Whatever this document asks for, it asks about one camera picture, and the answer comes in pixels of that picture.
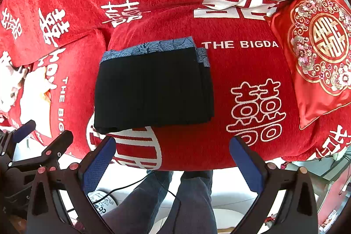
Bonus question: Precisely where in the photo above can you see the white cloth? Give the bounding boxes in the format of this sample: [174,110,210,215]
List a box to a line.
[20,67,54,138]

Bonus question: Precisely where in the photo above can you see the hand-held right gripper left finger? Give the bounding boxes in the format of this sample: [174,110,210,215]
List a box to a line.
[26,137,117,234]

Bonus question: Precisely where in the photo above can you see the black pants with blue waistband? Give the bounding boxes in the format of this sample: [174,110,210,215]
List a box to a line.
[93,36,215,134]

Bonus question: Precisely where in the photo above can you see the black cable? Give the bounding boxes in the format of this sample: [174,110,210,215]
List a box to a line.
[92,174,181,234]

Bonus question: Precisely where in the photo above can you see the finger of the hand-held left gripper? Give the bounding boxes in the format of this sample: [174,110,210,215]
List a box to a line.
[0,119,37,166]
[8,130,74,177]

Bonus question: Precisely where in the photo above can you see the red printed sofa cover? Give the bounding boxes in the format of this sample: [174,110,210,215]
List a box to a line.
[0,0,351,171]

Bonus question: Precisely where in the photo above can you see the person's left leg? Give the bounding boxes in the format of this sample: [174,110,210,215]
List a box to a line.
[106,170,176,234]

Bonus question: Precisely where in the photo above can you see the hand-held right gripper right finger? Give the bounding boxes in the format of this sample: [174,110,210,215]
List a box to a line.
[229,137,320,234]

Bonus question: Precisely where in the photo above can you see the person's right leg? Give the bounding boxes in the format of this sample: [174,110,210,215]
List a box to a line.
[165,170,216,234]

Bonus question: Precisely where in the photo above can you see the person's leg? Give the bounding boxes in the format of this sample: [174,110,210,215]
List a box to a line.
[165,170,216,234]
[106,170,176,234]

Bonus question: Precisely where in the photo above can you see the white printed slipper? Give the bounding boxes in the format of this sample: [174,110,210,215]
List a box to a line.
[88,190,117,216]

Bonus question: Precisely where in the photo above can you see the red embroidered cushion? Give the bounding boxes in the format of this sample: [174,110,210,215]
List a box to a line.
[265,0,351,130]

